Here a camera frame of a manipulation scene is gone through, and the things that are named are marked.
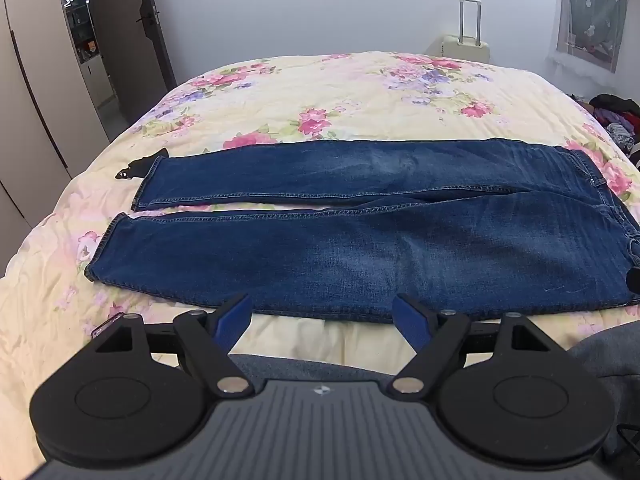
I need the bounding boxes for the pile of clothes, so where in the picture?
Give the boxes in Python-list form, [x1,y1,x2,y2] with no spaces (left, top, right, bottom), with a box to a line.
[570,92,640,167]

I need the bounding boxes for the floral bed blanket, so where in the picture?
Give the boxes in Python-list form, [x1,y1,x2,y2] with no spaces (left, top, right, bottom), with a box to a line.
[0,51,640,466]

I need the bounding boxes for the cream suitcase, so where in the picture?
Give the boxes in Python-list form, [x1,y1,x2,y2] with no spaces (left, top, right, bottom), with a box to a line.
[425,0,494,64]

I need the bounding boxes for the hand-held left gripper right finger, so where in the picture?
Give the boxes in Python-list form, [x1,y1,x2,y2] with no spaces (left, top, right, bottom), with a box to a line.
[392,293,552,395]

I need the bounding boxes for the beige wardrobe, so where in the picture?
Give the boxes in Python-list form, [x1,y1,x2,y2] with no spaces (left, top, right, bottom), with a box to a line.
[0,0,112,233]

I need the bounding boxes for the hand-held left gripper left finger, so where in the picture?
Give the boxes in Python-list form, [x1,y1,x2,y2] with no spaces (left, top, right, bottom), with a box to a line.
[92,293,255,396]

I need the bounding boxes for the blue denim pants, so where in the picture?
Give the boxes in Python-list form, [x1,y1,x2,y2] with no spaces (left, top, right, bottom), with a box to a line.
[85,137,640,324]

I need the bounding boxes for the person's grey clothing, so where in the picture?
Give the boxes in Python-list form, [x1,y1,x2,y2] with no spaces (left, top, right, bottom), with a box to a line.
[227,322,640,441]

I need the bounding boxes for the small black cloth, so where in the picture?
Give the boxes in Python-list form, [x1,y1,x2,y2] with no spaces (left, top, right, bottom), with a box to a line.
[114,156,162,181]

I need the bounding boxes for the dark brown door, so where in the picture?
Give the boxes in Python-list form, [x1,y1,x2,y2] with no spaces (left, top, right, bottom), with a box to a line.
[86,0,179,127]

